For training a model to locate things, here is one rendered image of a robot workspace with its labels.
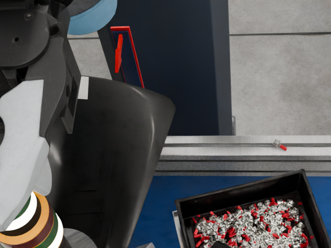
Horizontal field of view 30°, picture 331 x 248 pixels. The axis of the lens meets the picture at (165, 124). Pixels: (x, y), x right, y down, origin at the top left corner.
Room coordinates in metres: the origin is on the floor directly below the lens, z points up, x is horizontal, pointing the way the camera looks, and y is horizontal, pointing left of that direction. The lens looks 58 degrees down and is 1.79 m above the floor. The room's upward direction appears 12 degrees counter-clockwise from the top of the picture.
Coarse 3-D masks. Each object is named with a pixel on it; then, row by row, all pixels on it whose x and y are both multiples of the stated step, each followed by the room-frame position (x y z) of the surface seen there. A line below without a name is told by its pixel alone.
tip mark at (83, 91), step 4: (84, 80) 0.44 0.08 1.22; (88, 80) 0.44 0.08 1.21; (80, 84) 0.43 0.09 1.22; (84, 84) 0.43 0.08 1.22; (80, 88) 0.43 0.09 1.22; (84, 88) 0.43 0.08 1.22; (80, 92) 0.42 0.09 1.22; (84, 92) 0.42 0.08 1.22; (80, 96) 0.42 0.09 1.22; (84, 96) 0.42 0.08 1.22
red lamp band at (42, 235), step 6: (48, 204) 0.19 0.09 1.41; (48, 216) 0.19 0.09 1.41; (48, 222) 0.18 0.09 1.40; (48, 228) 0.18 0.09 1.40; (42, 234) 0.18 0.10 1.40; (30, 240) 0.17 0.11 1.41; (36, 240) 0.17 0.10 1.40; (42, 240) 0.17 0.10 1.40; (6, 246) 0.17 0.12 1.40; (12, 246) 0.17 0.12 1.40; (18, 246) 0.17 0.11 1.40; (24, 246) 0.17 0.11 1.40; (30, 246) 0.17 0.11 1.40
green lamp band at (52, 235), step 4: (52, 208) 0.20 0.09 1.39; (56, 216) 0.19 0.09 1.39; (56, 220) 0.19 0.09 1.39; (56, 224) 0.19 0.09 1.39; (52, 228) 0.18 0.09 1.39; (56, 228) 0.18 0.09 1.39; (52, 232) 0.18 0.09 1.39; (56, 232) 0.18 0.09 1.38; (48, 236) 0.18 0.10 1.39; (52, 236) 0.18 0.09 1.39; (44, 240) 0.17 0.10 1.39; (48, 240) 0.18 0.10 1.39; (52, 240) 0.18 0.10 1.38; (40, 244) 0.17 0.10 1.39; (44, 244) 0.17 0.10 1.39; (48, 244) 0.17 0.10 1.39
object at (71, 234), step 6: (66, 228) 0.22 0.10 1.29; (66, 234) 0.22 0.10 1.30; (72, 234) 0.22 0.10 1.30; (78, 234) 0.22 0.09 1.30; (84, 234) 0.22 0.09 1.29; (72, 240) 0.21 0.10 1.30; (78, 240) 0.21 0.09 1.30; (84, 240) 0.21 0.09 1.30; (90, 240) 0.21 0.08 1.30; (0, 246) 0.19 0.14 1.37; (72, 246) 0.21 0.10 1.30; (78, 246) 0.21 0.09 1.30; (84, 246) 0.20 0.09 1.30; (90, 246) 0.20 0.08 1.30; (96, 246) 0.20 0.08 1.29
